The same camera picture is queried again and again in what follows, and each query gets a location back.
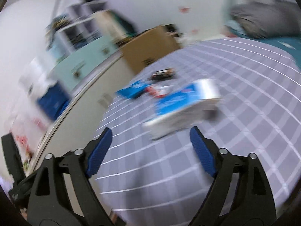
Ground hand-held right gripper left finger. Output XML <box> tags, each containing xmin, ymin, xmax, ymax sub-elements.
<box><xmin>27</xmin><ymin>128</ymin><xmax>118</xmax><ymax>226</ymax></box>

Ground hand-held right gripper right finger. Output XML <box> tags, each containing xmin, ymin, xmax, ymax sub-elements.
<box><xmin>188</xmin><ymin>126</ymin><xmax>276</xmax><ymax>226</ymax></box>

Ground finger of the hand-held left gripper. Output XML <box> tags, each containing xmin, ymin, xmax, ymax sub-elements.
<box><xmin>1</xmin><ymin>133</ymin><xmax>26</xmax><ymax>183</ymax></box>

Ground blue and white paper box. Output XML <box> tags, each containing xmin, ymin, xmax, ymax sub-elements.
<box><xmin>142</xmin><ymin>79</ymin><xmax>221</xmax><ymax>140</ymax></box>

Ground white red printed plastic bag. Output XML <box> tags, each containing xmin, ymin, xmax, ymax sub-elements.
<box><xmin>7</xmin><ymin>113</ymin><xmax>51</xmax><ymax>160</ymax></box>

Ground grey checked tablecloth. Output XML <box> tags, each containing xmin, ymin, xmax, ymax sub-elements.
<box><xmin>93</xmin><ymin>38</ymin><xmax>301</xmax><ymax>226</ymax></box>

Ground low white cabinet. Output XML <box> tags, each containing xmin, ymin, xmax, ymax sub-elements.
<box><xmin>33</xmin><ymin>50</ymin><xmax>139</xmax><ymax>170</ymax></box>

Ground blue woven bag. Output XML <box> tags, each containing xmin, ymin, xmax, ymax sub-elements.
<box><xmin>36</xmin><ymin>81</ymin><xmax>72</xmax><ymax>120</ymax></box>

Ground blue wrapper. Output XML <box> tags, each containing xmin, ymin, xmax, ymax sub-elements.
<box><xmin>115</xmin><ymin>81</ymin><xmax>150</xmax><ymax>99</ymax></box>

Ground small red white wrapper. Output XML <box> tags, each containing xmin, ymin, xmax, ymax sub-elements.
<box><xmin>146</xmin><ymin>85</ymin><xmax>172</xmax><ymax>98</ymax></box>

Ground white paper bag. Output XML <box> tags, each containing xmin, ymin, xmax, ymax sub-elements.
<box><xmin>20</xmin><ymin>56</ymin><xmax>59</xmax><ymax>95</ymax></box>

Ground teal drawer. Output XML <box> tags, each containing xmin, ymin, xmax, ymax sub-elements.
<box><xmin>54</xmin><ymin>49</ymin><xmax>94</xmax><ymax>90</ymax></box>
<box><xmin>89</xmin><ymin>36</ymin><xmax>120</xmax><ymax>57</ymax></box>

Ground brown cardboard box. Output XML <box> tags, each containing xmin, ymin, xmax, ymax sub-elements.
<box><xmin>120</xmin><ymin>25</ymin><xmax>181</xmax><ymax>74</ymax></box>

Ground cream hanging jacket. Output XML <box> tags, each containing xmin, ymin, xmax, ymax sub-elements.
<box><xmin>94</xmin><ymin>11</ymin><xmax>118</xmax><ymax>43</ymax></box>

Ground black cloth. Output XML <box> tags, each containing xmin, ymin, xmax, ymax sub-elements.
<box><xmin>165</xmin><ymin>24</ymin><xmax>179</xmax><ymax>37</ymax></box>

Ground dark hanging jackets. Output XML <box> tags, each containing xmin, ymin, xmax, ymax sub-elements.
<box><xmin>110</xmin><ymin>11</ymin><xmax>138</xmax><ymax>34</ymax></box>

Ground pile of folded clothes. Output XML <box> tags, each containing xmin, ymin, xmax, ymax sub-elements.
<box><xmin>46</xmin><ymin>15</ymin><xmax>71</xmax><ymax>32</ymax></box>

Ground teal printed bedsheet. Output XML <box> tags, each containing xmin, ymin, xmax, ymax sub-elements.
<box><xmin>223</xmin><ymin>20</ymin><xmax>301</xmax><ymax>59</ymax></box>

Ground grey folded blanket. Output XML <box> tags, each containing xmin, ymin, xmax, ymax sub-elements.
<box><xmin>229</xmin><ymin>2</ymin><xmax>301</xmax><ymax>39</ymax></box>

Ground lilac cube shelf unit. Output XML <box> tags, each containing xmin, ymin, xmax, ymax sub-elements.
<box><xmin>45</xmin><ymin>0</ymin><xmax>113</xmax><ymax>52</ymax></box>

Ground grey metal handrail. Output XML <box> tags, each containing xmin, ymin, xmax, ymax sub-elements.
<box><xmin>50</xmin><ymin>0</ymin><xmax>68</xmax><ymax>26</ymax></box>

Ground pale green wardrobe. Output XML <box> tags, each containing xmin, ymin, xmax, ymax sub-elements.
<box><xmin>113</xmin><ymin>0</ymin><xmax>236</xmax><ymax>43</ymax></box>

